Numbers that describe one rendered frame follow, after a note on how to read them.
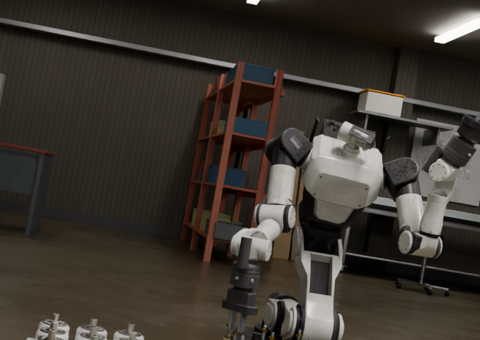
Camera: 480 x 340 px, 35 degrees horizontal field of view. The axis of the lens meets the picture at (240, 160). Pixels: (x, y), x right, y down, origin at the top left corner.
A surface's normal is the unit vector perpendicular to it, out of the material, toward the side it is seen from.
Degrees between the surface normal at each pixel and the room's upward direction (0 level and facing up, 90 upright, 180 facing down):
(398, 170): 66
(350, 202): 127
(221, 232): 90
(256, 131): 90
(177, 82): 90
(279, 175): 74
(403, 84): 90
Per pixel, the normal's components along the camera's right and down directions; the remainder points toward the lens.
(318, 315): 0.21, -0.59
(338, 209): -0.13, 0.56
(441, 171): -0.53, -0.04
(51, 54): 0.13, -0.02
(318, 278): 0.18, -0.39
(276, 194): -0.31, -0.37
